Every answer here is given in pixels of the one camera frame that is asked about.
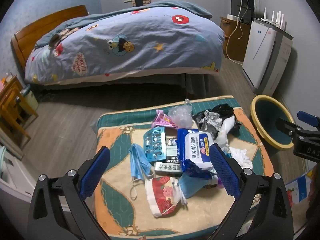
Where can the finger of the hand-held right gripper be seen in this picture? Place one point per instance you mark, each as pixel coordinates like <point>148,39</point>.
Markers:
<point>308,118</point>
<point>286,126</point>

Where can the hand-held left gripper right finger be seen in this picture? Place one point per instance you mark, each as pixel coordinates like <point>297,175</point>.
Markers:
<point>225,172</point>

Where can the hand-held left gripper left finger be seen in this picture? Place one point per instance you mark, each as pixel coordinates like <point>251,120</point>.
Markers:
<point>95,172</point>

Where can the white tissue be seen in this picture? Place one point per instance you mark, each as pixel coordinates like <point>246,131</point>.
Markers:
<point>228,127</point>
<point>241,156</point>

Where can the teal bin with yellow rim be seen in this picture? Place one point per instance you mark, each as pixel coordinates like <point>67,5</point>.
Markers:
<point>265,115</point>

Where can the blue face mask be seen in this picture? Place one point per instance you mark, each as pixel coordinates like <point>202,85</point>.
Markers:
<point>192,185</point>
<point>138,160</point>

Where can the blue wet wipes packet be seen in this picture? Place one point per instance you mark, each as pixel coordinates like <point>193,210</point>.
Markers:
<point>192,145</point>

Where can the silver foil wrapper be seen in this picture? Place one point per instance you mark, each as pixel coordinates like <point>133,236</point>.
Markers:
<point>212,123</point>

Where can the green white medicine box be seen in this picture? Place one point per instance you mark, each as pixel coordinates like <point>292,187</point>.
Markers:
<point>172,153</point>

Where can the black plastic bag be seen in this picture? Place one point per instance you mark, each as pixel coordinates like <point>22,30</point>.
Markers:
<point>222,108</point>

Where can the red floral tissue packet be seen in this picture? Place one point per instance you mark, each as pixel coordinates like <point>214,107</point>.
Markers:
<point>162,192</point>

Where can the teal blister pack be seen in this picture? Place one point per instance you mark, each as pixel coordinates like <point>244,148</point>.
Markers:
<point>155,142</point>

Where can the clear plastic bag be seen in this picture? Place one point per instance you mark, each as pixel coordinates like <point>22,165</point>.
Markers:
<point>181,116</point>

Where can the pink wrapper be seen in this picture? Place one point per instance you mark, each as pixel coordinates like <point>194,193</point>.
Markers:
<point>162,120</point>

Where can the strawberry print box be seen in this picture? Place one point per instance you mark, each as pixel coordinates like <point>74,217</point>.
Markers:
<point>297,190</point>

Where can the white air purifier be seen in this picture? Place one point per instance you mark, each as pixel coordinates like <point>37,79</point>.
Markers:
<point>262,55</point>

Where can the white drawer unit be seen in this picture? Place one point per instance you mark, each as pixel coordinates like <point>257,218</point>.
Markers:
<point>15,177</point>

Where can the wooden cabinet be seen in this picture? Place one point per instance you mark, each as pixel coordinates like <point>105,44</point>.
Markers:
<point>232,42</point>

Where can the white router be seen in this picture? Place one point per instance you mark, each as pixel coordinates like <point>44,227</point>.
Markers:
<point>271,21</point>

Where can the wooden chair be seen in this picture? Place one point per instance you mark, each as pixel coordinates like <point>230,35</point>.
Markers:
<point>12,105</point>

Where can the flat white box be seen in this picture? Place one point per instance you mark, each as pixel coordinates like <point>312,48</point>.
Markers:
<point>233,17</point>

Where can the black monitor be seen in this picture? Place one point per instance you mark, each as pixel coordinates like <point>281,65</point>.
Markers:
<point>240,2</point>

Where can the bed with blue cartoon duvet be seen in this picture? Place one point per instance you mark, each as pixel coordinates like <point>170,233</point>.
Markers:
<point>137,35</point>

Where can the wooden bed frame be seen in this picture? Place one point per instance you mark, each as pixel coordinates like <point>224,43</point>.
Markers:
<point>37,27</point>

